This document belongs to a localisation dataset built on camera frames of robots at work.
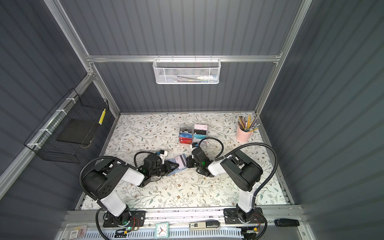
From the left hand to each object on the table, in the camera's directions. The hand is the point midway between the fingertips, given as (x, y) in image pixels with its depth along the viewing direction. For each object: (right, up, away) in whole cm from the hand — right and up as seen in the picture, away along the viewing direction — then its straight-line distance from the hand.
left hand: (179, 165), depth 89 cm
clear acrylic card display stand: (+7, +24, +22) cm, 34 cm away
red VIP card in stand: (+3, +14, +10) cm, 18 cm away
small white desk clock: (-6, -25, -20) cm, 33 cm away
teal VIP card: (+12, +17, +10) cm, 23 cm away
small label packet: (-45, -25, -21) cm, 56 cm away
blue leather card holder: (-4, +2, +5) cm, 7 cm away
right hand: (+5, +2, +5) cm, 7 cm away
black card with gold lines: (+13, +20, +10) cm, 26 cm away
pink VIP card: (+12, +24, +10) cm, 28 cm away
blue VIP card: (+3, +18, +10) cm, 21 cm away
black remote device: (+53, -22, -19) cm, 61 cm away
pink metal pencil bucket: (+41, +17, +9) cm, 46 cm away
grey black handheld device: (+18, -21, -22) cm, 35 cm away
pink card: (+1, +2, +4) cm, 5 cm away
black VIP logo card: (+3, +21, +10) cm, 23 cm away
